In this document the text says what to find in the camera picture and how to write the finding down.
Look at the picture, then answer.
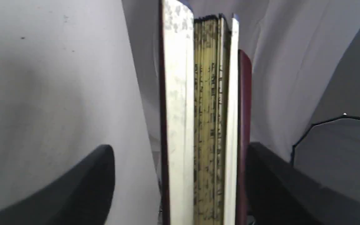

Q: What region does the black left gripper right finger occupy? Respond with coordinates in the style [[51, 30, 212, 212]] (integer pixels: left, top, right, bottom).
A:
[[246, 142, 360, 225]]

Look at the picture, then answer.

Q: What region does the folding paper fan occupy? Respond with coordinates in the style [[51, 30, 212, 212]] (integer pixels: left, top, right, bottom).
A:
[[158, 0, 252, 225]]

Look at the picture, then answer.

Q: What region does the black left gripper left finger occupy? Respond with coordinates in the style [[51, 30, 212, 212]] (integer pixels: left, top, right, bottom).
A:
[[0, 144, 115, 225]]

